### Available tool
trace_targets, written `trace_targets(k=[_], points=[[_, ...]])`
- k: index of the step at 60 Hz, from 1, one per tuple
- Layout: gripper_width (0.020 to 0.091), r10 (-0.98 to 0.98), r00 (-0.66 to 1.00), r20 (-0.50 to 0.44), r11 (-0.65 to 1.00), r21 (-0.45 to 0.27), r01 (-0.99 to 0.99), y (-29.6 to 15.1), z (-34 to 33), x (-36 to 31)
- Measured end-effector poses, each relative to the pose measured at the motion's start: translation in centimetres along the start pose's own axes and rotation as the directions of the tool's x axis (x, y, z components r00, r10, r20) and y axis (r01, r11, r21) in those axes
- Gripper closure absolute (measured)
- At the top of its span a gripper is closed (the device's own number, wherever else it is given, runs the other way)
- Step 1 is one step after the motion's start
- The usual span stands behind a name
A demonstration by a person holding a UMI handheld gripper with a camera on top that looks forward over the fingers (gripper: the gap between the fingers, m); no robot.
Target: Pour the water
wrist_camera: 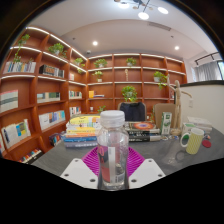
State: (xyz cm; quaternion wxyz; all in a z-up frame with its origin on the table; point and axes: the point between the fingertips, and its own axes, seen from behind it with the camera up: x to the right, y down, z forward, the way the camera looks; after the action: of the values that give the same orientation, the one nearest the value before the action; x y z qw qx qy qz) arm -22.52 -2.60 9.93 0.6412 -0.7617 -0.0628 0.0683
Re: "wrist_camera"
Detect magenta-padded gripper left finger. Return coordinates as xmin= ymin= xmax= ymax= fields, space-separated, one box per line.
xmin=60 ymin=146 xmax=101 ymax=190

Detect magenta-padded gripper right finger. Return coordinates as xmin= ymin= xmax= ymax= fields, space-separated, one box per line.
xmin=126 ymin=146 xmax=166 ymax=190

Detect clear plastic water bottle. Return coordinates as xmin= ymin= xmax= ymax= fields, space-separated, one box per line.
xmin=96 ymin=110 xmax=130 ymax=192

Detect colourful book stack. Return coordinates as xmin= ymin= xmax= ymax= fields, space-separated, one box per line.
xmin=62 ymin=114 xmax=101 ymax=149

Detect green white drink carton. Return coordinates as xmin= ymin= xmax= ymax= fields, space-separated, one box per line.
xmin=160 ymin=111 xmax=173 ymax=136

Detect yellow striped white mug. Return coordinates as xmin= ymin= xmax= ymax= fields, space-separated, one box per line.
xmin=179 ymin=127 xmax=205 ymax=155

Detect tan chair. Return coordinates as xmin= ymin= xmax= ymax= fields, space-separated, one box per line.
xmin=152 ymin=102 xmax=178 ymax=129

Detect green white small box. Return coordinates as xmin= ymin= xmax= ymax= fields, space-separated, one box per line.
xmin=181 ymin=122 xmax=198 ymax=136

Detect dark blue chair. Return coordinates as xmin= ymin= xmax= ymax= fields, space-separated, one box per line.
xmin=118 ymin=101 xmax=148 ymax=123

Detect flat round red coaster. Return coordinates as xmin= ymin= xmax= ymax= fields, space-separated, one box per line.
xmin=201 ymin=139 xmax=213 ymax=149

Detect wooden artist mannequin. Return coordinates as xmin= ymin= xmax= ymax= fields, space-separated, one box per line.
xmin=165 ymin=74 xmax=193 ymax=136

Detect orange wooden shelf unit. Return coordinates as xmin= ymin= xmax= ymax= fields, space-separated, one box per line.
xmin=0 ymin=26 xmax=188 ymax=164

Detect grey curtain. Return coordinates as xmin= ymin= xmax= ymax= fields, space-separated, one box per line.
xmin=196 ymin=60 xmax=223 ymax=82

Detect ceiling air vent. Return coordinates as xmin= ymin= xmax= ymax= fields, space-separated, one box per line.
xmin=147 ymin=21 xmax=173 ymax=32

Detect ceiling lights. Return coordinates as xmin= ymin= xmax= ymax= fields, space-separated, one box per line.
xmin=92 ymin=0 xmax=181 ymax=51

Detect black curtain rail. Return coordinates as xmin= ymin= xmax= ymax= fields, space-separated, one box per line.
xmin=194 ymin=52 xmax=221 ymax=66

